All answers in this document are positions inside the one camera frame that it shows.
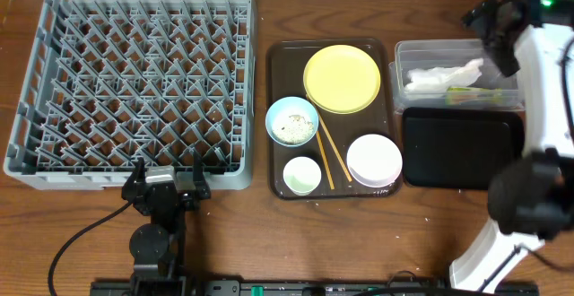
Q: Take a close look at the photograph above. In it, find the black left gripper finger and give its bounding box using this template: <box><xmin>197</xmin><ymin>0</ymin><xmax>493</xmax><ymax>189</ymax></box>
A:
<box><xmin>121</xmin><ymin>158</ymin><xmax>145</xmax><ymax>202</ymax></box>
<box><xmin>193</xmin><ymin>152</ymin><xmax>211</xmax><ymax>200</ymax></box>

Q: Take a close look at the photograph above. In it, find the green snack wrapper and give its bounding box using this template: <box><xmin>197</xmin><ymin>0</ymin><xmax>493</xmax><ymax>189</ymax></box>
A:
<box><xmin>445</xmin><ymin>87</ymin><xmax>503</xmax><ymax>105</ymax></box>

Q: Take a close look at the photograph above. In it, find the small white cup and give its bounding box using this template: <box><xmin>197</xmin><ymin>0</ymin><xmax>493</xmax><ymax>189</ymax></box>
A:
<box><xmin>283</xmin><ymin>156</ymin><xmax>322</xmax><ymax>196</ymax></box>

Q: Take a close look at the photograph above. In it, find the rice food waste pile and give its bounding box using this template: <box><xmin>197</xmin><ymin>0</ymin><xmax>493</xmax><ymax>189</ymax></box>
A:
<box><xmin>272</xmin><ymin>115</ymin><xmax>315</xmax><ymax>145</ymax></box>

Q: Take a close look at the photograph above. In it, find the light blue bowl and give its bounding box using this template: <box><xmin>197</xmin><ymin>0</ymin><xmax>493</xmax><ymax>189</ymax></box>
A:
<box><xmin>265</xmin><ymin>97</ymin><xmax>319</xmax><ymax>148</ymax></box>

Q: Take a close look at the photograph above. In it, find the yellow plate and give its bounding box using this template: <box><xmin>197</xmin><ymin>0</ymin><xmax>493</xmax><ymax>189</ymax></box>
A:
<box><xmin>303</xmin><ymin>45</ymin><xmax>381</xmax><ymax>114</ymax></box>

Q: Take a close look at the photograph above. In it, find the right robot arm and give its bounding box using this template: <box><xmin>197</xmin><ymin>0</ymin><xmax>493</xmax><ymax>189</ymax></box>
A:
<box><xmin>371</xmin><ymin>0</ymin><xmax>573</xmax><ymax>295</ymax></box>

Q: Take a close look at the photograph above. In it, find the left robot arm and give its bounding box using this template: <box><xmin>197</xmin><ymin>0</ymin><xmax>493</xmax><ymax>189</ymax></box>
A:
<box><xmin>121</xmin><ymin>159</ymin><xmax>200</xmax><ymax>296</ymax></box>

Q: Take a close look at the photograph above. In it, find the black waste tray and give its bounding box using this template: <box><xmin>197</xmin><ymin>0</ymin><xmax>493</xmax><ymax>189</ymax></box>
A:
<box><xmin>402</xmin><ymin>108</ymin><xmax>525</xmax><ymax>190</ymax></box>

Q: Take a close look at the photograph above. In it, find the clear plastic bin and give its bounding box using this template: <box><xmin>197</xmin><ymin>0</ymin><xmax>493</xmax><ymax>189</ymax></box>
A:
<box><xmin>388</xmin><ymin>39</ymin><xmax>524</xmax><ymax>113</ymax></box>

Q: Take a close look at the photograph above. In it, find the grey dish rack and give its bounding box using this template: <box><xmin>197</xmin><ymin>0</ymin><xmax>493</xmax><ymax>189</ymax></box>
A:
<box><xmin>4</xmin><ymin>0</ymin><xmax>257</xmax><ymax>190</ymax></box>

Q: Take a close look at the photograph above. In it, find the wooden chopstick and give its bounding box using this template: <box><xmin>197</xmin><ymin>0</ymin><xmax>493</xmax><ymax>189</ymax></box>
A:
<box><xmin>316</xmin><ymin>130</ymin><xmax>335</xmax><ymax>190</ymax></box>
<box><xmin>306</xmin><ymin>94</ymin><xmax>352</xmax><ymax>182</ymax></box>

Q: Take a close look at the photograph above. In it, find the dark brown serving tray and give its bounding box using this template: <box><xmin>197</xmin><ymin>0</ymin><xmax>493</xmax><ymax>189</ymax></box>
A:
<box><xmin>266</xmin><ymin>38</ymin><xmax>402</xmax><ymax>200</ymax></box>

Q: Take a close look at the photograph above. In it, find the white pink bowl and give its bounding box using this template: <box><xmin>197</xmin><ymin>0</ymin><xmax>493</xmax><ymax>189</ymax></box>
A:
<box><xmin>346</xmin><ymin>134</ymin><xmax>403</xmax><ymax>188</ymax></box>

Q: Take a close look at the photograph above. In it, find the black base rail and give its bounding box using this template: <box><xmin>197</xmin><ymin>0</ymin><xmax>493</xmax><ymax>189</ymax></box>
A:
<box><xmin>89</xmin><ymin>278</ymin><xmax>539</xmax><ymax>296</ymax></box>

